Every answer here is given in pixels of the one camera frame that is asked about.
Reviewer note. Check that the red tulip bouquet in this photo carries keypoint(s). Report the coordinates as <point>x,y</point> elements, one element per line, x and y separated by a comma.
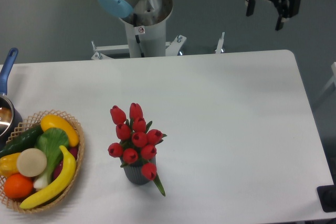
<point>136,139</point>

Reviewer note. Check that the grey ribbed vase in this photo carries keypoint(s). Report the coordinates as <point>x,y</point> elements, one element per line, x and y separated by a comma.
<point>134,171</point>

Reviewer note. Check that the white furniture leg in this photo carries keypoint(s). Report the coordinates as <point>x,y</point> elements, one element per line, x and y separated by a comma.
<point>326,91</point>

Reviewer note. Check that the black device at edge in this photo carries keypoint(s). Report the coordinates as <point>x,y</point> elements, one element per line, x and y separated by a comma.
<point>327,197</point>

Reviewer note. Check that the red purple vegetable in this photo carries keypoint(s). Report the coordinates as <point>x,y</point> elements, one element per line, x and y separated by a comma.
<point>58,169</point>

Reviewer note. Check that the green bok choy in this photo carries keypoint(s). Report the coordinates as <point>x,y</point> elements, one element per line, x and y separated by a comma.
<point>49,143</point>

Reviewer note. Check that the woven wicker basket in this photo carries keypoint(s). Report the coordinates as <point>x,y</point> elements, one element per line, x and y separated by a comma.
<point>27,124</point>

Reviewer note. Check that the yellow banana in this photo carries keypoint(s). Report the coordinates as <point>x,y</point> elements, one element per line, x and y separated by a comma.
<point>57,186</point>

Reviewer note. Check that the dark green cucumber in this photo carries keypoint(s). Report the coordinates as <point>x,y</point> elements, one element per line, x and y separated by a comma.
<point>22,142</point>

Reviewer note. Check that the beige round disc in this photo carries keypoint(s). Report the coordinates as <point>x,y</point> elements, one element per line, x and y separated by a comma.
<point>31,162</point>

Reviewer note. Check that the yellow bell pepper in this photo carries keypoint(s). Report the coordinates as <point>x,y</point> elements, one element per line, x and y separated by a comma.
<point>8,165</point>

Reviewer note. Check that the orange fruit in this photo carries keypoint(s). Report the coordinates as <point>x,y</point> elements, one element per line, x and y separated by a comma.
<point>18,186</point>

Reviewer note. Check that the blue handled saucepan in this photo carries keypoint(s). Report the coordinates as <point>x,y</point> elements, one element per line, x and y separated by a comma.
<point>10,117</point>

